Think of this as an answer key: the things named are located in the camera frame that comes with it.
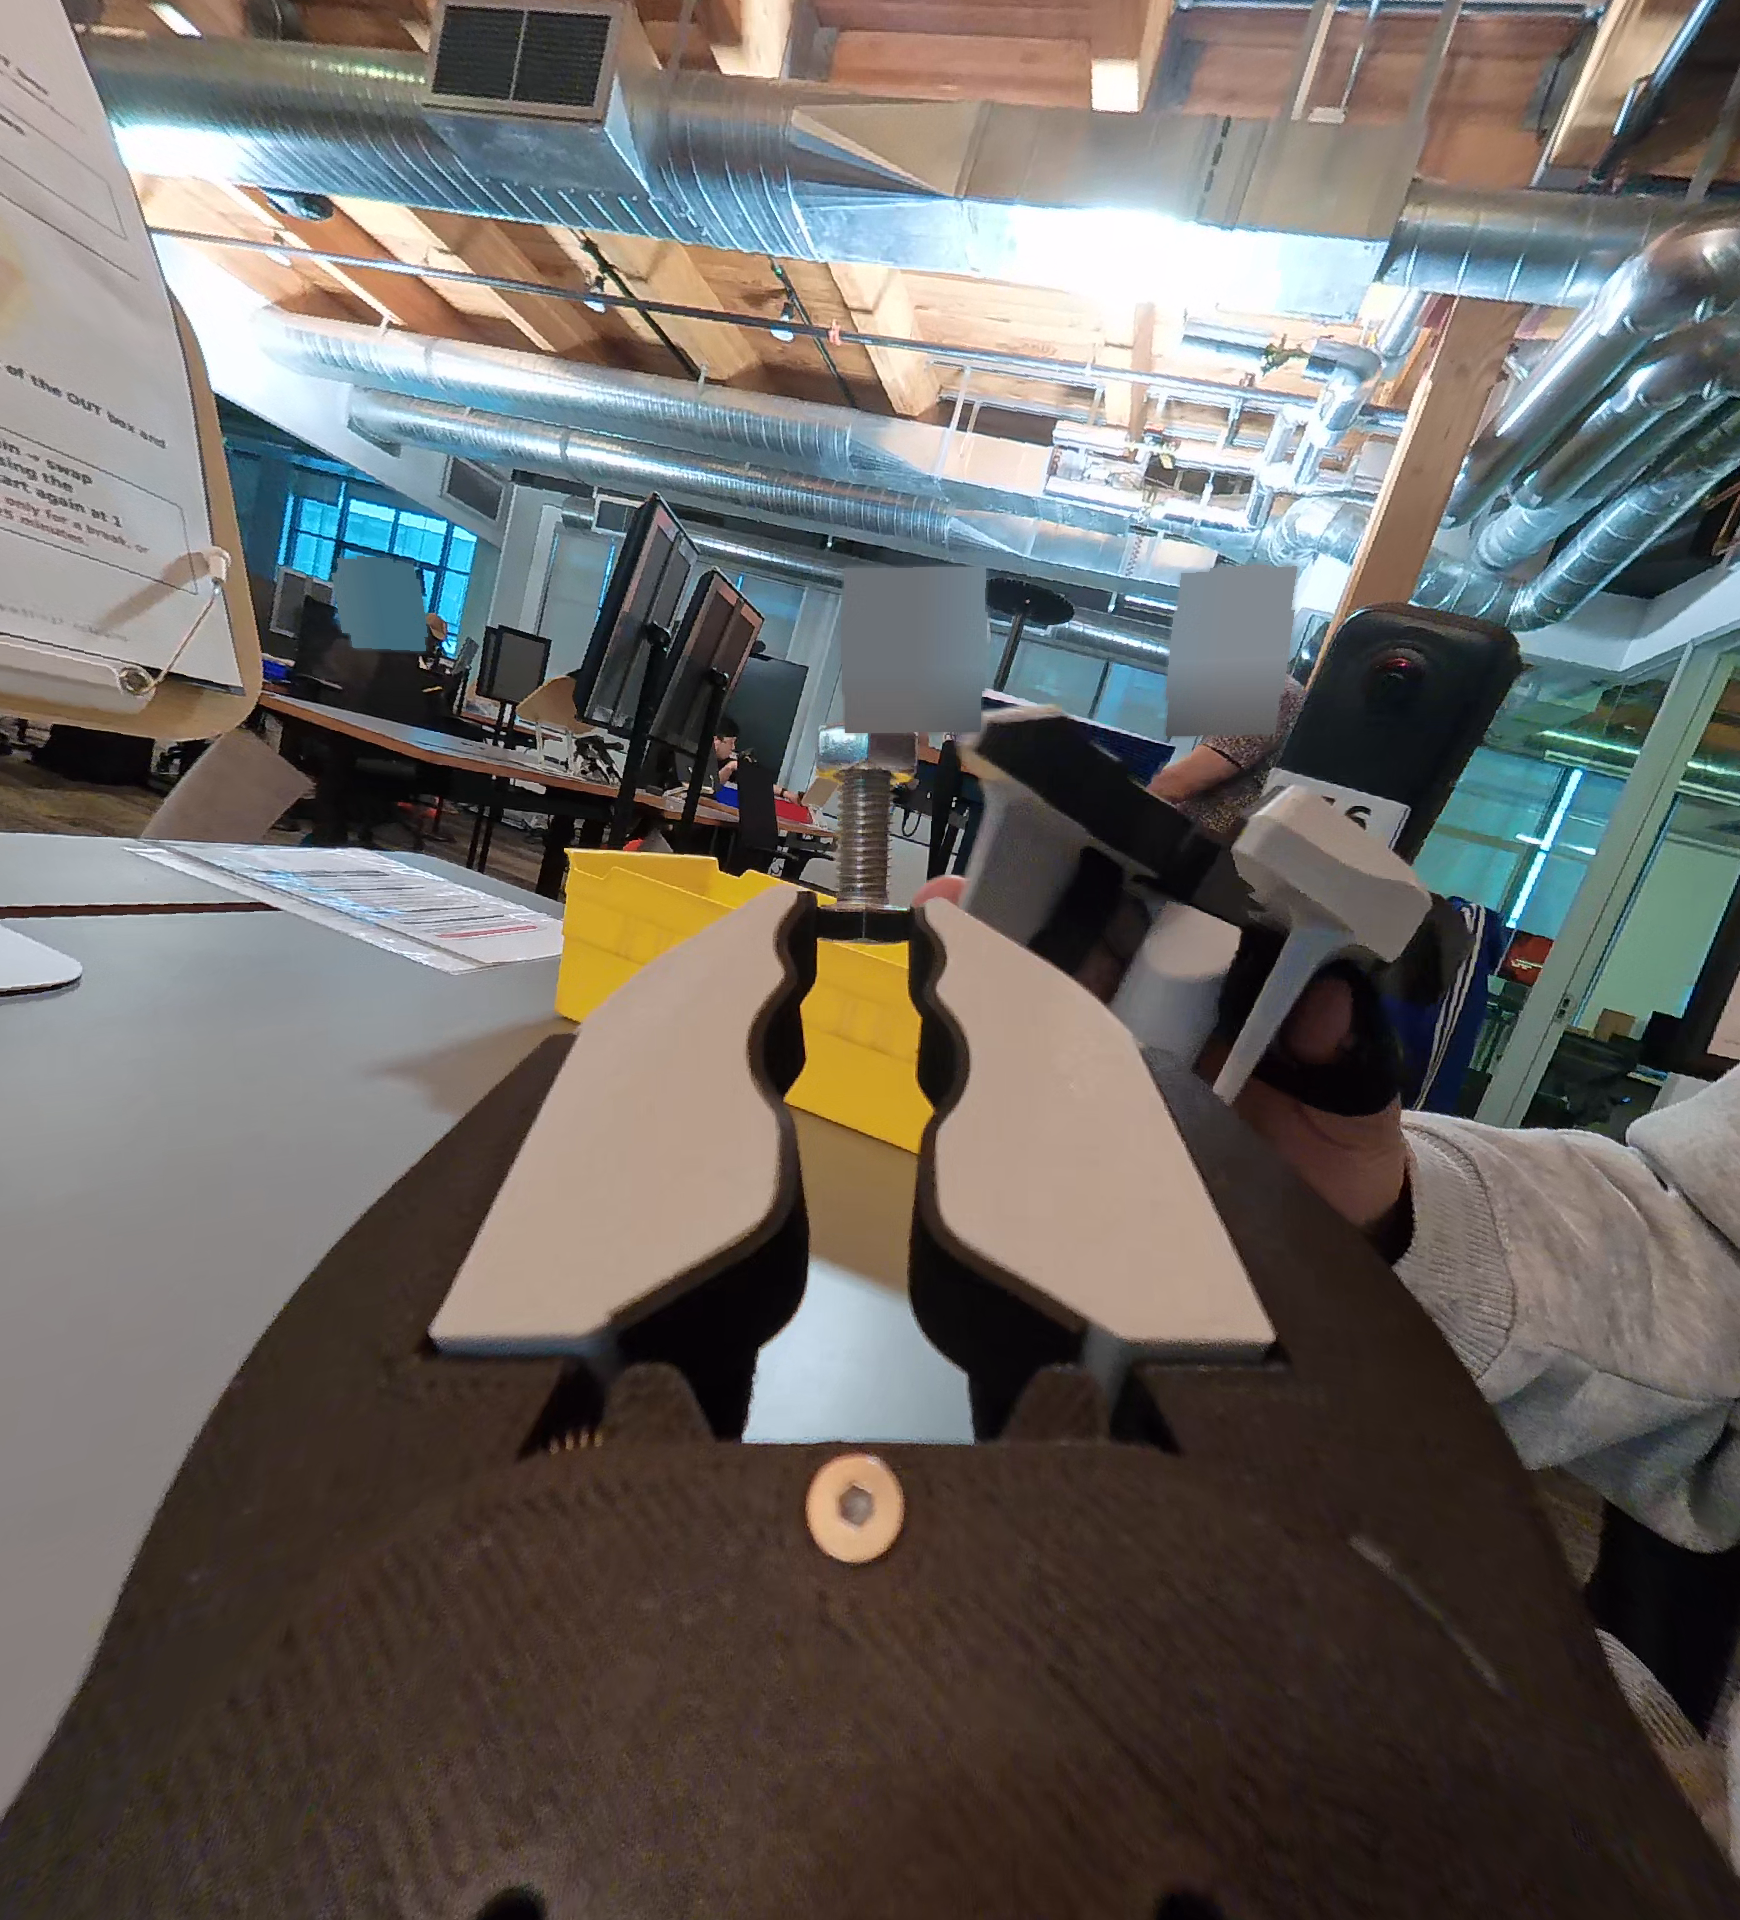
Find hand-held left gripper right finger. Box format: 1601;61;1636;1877
915;897;1276;1360

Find printed instruction sheet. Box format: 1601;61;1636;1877
0;0;244;689

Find silver ventilation duct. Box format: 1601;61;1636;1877
85;31;1399;251

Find wooden post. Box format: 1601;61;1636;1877
1334;300;1522;650

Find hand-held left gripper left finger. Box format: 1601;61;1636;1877
431;886;809;1356

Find ceiling air vent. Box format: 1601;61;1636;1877
426;0;623;122

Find steel bolt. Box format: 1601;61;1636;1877
838;763;896;912

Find yellow plastic bin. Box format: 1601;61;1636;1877
556;848;932;1156

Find blue jacket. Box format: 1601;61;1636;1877
1408;897;1509;1123

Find black floor lamp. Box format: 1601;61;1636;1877
988;574;1081;698

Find person's right hand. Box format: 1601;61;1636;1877
910;873;1420;1234

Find monitor on pole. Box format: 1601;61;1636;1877
642;573;767;843
570;491;703;843

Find long office desk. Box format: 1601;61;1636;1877
262;689;842;879

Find laminated paper sheet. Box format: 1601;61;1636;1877
124;843;564;974

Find grey desk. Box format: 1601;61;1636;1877
0;829;959;1920

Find white document stand with board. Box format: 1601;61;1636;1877
0;0;265;1009

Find small black monitor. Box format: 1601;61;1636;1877
480;622;556;754

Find person's right forearm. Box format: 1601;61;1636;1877
1386;1022;1740;1554

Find grey board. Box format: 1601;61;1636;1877
138;731;315;848

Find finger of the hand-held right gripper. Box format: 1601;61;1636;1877
953;704;1115;939
1210;790;1431;1107

